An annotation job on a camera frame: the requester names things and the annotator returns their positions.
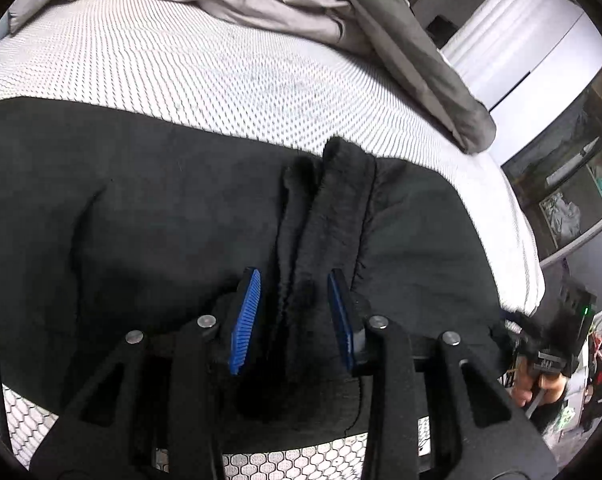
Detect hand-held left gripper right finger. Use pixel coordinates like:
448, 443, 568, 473
327, 268, 558, 480

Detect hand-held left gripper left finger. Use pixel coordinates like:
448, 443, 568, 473
30, 267, 262, 480

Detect black pants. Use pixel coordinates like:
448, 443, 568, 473
0, 97, 519, 453

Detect person's right hand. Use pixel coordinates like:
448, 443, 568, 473
510, 366, 570, 412

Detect glass door cabinet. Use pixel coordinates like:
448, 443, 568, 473
500, 57, 602, 263

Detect white mesh mattress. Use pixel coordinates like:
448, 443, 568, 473
0, 0, 546, 480

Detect white wardrobe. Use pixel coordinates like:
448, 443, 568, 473
440, 0, 602, 112

